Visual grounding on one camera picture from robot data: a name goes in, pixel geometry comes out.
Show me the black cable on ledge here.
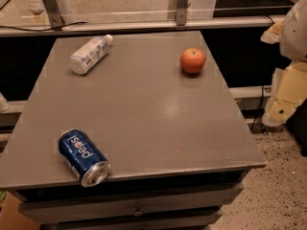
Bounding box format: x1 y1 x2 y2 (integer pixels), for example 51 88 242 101
0 20 88 33

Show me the metal bracket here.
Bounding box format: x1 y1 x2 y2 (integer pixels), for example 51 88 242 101
176 0 188 26
42 0 63 31

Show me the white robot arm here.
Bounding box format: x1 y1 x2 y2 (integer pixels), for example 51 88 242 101
261 0 307 127

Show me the black hanging cable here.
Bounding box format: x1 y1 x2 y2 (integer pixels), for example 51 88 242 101
249 85 268 134

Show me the white plastic water bottle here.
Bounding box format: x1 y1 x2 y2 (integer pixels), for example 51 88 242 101
69 34 113 75

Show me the blue pepsi can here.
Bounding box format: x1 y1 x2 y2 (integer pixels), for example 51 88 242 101
59 129 110 188

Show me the cardboard box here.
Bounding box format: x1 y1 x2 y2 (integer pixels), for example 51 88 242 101
0 193 40 230

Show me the grey drawer cabinet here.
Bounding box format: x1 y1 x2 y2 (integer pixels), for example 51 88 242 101
0 32 265 230

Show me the white pipe at left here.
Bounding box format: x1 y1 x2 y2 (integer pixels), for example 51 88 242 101
0 92 10 112

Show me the right metal bracket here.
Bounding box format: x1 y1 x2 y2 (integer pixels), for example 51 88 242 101
176 0 188 26

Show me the left metal bracket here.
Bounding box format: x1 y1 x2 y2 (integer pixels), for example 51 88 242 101
42 0 63 31

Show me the drawer knob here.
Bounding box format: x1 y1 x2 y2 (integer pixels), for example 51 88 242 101
133 210 144 217

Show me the red apple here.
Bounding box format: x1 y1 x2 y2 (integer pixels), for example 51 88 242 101
180 48 205 74

